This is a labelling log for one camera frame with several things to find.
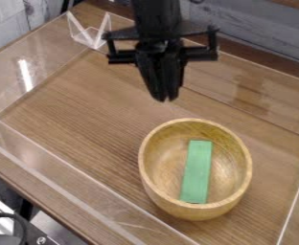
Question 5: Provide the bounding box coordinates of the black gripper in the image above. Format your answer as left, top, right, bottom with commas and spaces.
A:
103, 0, 219, 101

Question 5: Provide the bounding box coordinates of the brown wooden bowl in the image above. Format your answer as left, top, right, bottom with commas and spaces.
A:
138, 118, 254, 221

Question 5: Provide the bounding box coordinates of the green rectangular block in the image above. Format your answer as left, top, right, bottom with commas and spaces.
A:
179, 140, 212, 204

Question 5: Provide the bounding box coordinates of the clear acrylic corner bracket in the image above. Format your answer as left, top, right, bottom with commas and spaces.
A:
67, 11, 111, 50

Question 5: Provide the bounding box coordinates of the clear acrylic tray wall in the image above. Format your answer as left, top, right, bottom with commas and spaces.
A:
0, 3, 299, 245

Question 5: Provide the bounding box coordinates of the black cable bottom left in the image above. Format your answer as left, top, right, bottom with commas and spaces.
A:
0, 212, 29, 245

